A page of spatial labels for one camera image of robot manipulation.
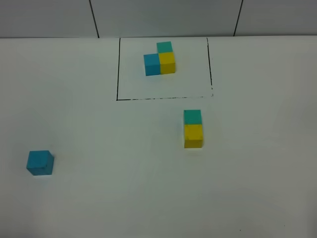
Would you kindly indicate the yellow template cube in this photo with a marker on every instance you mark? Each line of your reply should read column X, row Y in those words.
column 167, row 63

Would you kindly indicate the blue template cube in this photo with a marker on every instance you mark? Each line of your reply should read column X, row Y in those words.
column 152, row 64

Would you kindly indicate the green template cube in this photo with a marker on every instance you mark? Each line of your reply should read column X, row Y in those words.
column 164, row 47

